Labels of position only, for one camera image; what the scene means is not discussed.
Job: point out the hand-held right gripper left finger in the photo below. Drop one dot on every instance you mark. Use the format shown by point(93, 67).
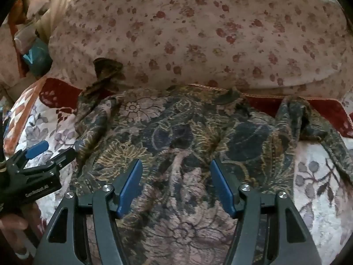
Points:
point(129, 190)

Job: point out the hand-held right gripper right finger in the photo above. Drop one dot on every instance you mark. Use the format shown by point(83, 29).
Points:
point(222, 187)

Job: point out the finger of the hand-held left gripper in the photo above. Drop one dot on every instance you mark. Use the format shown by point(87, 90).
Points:
point(37, 148)
point(64, 156)

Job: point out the dark floral patterned garment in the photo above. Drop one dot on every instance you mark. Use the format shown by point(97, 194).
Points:
point(176, 132)

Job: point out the person's left hand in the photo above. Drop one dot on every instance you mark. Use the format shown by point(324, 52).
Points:
point(12, 222)

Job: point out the teal cloth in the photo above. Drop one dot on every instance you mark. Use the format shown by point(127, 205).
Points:
point(37, 56)

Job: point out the red white floral blanket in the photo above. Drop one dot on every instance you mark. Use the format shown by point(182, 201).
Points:
point(325, 198)

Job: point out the orange red cloth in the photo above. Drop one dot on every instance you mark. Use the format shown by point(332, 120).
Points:
point(18, 13)

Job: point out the pink floral quilt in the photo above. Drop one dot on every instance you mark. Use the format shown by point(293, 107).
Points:
point(193, 27)

